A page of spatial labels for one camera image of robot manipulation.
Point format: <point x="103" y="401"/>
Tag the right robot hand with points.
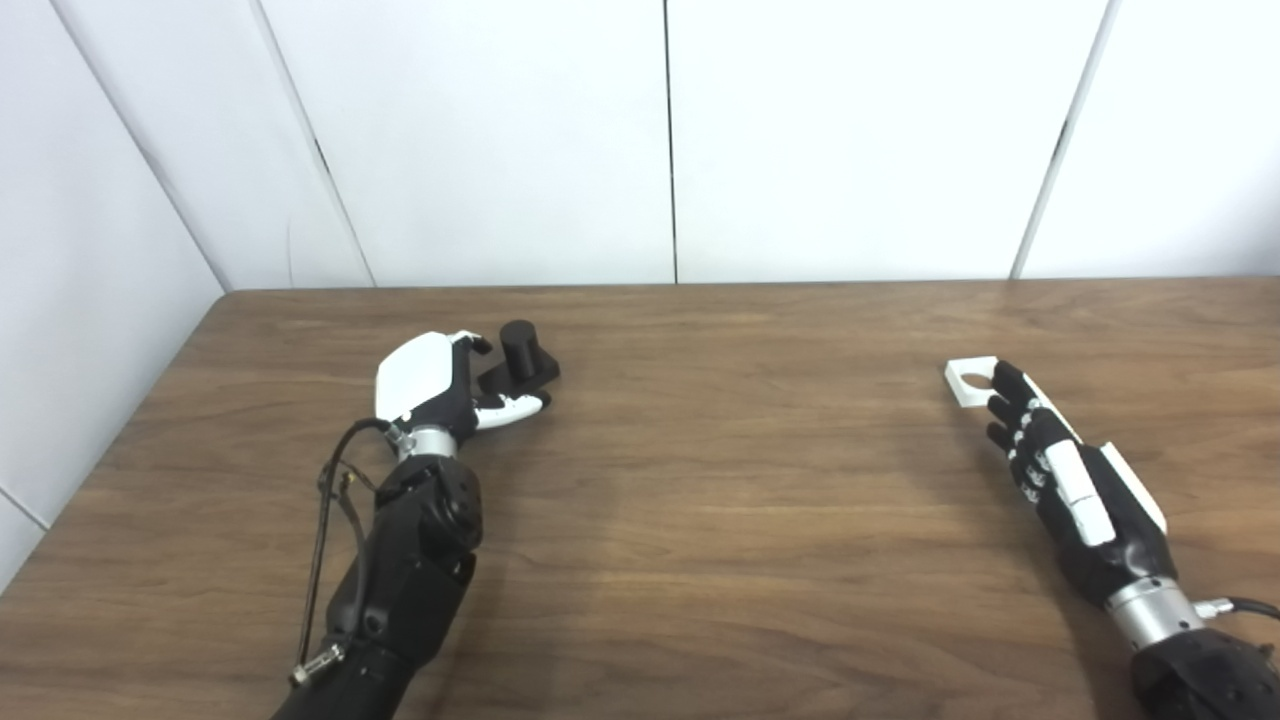
<point x="1085" y="500"/>

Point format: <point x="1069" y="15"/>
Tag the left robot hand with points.
<point x="420" y="375"/>

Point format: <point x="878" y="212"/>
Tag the black peg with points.
<point x="520" y="360"/>

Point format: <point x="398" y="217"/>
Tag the white square piece with hole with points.
<point x="968" y="388"/>

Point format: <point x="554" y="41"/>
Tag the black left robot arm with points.
<point x="410" y="580"/>

